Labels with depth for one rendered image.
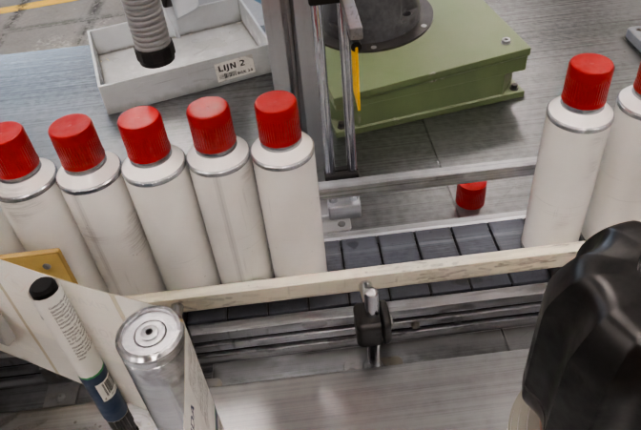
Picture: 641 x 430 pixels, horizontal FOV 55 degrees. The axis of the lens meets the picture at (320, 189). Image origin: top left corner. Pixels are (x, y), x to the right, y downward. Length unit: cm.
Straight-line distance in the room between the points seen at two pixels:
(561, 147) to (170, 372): 35
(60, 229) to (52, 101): 55
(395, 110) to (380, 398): 45
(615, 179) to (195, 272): 38
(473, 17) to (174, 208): 60
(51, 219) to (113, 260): 6
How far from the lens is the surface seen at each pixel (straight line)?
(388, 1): 90
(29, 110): 108
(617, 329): 22
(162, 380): 36
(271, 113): 46
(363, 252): 63
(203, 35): 116
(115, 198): 52
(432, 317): 60
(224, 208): 51
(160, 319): 36
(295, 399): 53
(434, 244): 63
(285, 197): 50
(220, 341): 61
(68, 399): 65
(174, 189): 50
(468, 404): 53
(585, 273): 23
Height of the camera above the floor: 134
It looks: 41 degrees down
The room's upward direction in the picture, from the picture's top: 6 degrees counter-clockwise
